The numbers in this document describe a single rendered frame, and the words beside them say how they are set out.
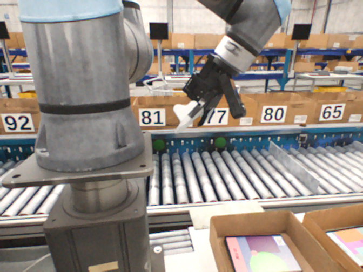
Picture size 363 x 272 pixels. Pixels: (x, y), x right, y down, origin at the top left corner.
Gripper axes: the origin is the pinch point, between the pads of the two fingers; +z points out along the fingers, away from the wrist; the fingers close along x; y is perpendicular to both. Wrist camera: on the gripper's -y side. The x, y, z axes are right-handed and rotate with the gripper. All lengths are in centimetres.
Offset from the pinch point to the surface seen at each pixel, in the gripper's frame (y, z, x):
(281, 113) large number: -15, -11, -103
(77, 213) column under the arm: -0.1, 14.6, 29.9
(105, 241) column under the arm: -7.0, 16.1, 28.2
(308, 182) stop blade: -46, 4, -63
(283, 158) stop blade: -33, 7, -81
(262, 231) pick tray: -37.3, 18.2, -20.6
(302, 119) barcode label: -28, -15, -113
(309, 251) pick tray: -48, 9, -15
